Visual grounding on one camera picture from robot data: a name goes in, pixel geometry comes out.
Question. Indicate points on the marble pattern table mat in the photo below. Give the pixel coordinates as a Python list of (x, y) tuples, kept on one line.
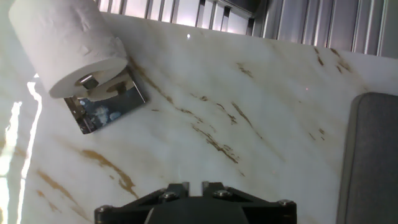
[(217, 124)]

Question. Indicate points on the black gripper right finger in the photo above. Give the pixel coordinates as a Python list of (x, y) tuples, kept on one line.
[(264, 211)]

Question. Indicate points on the white toilet paper roll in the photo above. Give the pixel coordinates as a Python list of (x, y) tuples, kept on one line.
[(68, 43)]

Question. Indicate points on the grey fabric pad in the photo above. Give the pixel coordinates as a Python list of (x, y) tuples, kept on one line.
[(373, 161)]

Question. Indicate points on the chrome paper roll holder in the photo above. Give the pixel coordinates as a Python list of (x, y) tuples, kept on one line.
[(115, 105)]

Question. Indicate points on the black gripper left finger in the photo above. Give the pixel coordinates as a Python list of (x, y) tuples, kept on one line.
[(130, 208)]

